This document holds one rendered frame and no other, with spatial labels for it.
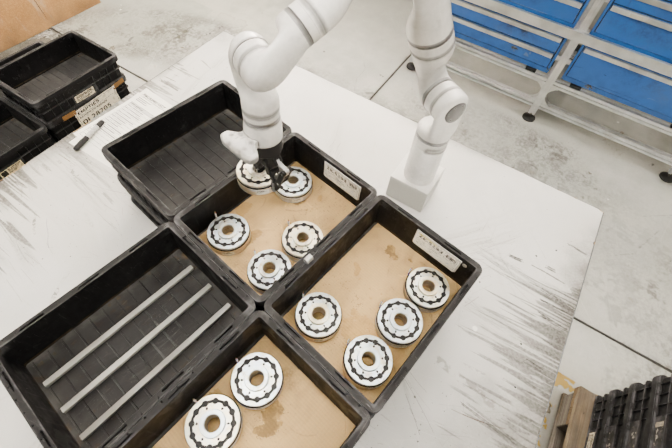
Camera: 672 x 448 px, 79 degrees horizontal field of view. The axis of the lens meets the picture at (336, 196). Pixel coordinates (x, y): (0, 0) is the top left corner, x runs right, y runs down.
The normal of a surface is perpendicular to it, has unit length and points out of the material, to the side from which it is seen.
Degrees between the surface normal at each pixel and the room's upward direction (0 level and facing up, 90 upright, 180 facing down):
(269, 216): 0
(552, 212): 0
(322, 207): 0
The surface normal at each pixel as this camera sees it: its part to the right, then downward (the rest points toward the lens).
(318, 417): 0.07, -0.58
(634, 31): -0.54, 0.66
